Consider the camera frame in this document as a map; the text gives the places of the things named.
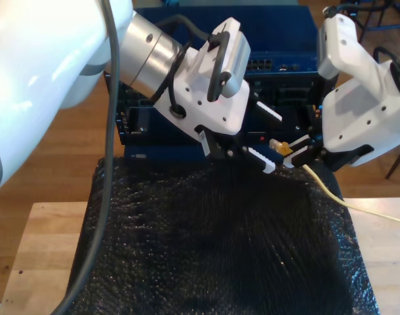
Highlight black rack shelf tray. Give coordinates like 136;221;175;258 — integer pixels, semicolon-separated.
117;104;319;147

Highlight black camera cable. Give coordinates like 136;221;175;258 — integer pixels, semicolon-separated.
155;15;232;102

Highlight black rack server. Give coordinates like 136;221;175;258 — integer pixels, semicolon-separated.
116;73;324;109

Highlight yellow network cable clear plug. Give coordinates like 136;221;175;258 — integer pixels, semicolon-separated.
268;138;400;226

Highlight black rack frame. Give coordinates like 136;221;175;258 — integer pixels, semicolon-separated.
103;70;338;147

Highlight dark metal chair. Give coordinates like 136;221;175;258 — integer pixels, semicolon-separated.
385;139;400;180

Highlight long black hanging cable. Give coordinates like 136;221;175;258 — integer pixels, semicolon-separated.
52;0;121;315

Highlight black bubble wrap mat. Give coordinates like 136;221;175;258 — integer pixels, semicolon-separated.
64;156;380;315

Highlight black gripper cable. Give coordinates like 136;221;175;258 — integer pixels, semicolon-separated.
150;45;190;119

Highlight blue network switch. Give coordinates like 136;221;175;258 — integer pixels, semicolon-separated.
132;5;321;78

